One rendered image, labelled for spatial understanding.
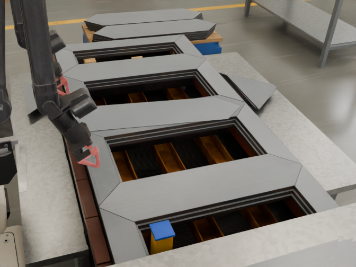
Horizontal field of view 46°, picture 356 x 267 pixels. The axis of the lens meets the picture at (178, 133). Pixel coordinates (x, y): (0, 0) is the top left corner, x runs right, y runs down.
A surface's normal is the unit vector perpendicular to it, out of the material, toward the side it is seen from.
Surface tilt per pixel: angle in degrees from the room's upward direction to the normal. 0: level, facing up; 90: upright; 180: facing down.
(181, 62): 0
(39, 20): 90
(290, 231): 0
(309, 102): 0
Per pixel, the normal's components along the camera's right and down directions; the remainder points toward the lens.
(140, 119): 0.06, -0.81
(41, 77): 0.36, 0.41
